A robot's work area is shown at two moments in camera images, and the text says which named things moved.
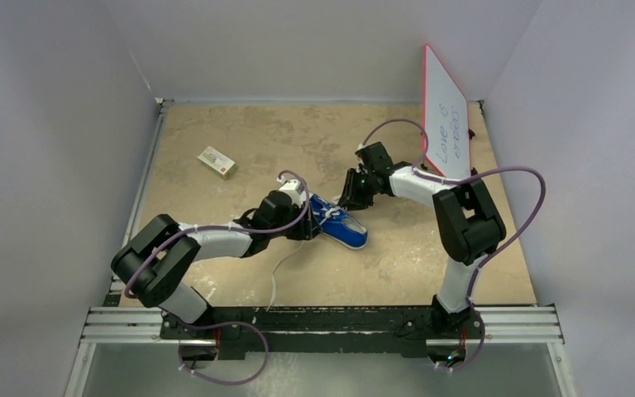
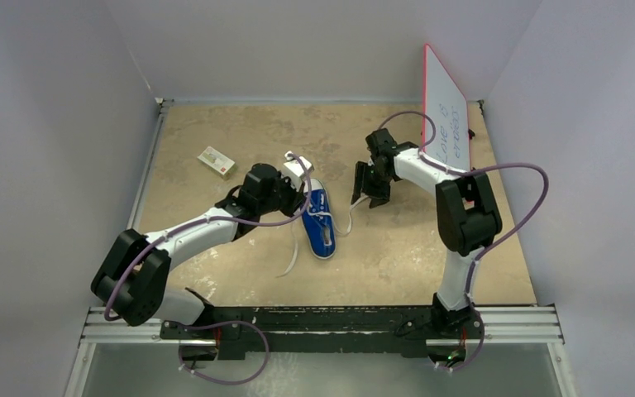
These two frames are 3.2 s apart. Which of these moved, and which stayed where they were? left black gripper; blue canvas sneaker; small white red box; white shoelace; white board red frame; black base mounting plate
Moved: blue canvas sneaker; white shoelace; left black gripper
Stayed: black base mounting plate; white board red frame; small white red box
